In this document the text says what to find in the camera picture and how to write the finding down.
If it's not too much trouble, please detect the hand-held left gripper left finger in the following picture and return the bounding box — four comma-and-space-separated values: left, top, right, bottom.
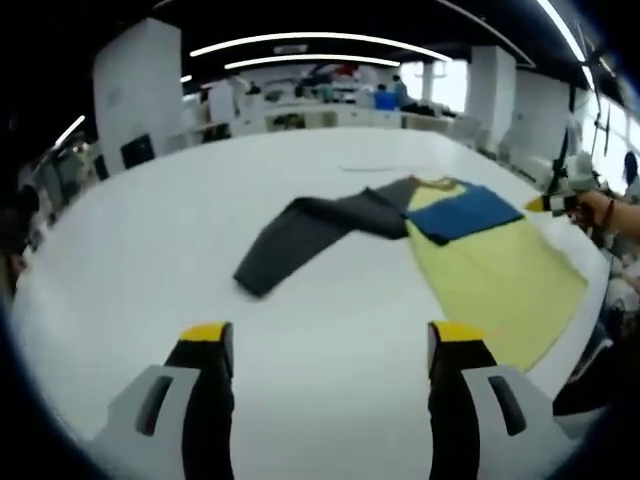
92, 321, 236, 480

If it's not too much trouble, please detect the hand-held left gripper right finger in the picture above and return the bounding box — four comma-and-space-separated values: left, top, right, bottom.
427, 321, 576, 480

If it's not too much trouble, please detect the yellow grey blue garment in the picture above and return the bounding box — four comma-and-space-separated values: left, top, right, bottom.
232, 174, 590, 374

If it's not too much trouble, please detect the person's right hand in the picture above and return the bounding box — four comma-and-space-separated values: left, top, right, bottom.
569, 192, 609, 231

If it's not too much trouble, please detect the black tripod stand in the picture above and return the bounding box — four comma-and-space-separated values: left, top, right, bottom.
544, 49, 614, 196

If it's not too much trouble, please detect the narrow white pillar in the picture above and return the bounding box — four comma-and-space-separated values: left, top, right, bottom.
467, 45, 517, 147

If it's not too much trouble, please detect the row of white cabinets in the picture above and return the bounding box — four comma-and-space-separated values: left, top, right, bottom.
179, 102, 471, 146

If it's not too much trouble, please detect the black case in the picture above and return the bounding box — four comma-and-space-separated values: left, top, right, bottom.
120, 133, 153, 170

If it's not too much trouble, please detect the white tall cabinet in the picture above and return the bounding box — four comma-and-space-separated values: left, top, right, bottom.
207, 87, 237, 124

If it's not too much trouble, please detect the wide white pillar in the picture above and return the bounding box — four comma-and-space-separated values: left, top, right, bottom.
93, 18, 182, 172

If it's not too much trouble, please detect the red blue wall banner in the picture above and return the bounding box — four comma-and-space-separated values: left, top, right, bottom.
298, 61, 362, 85

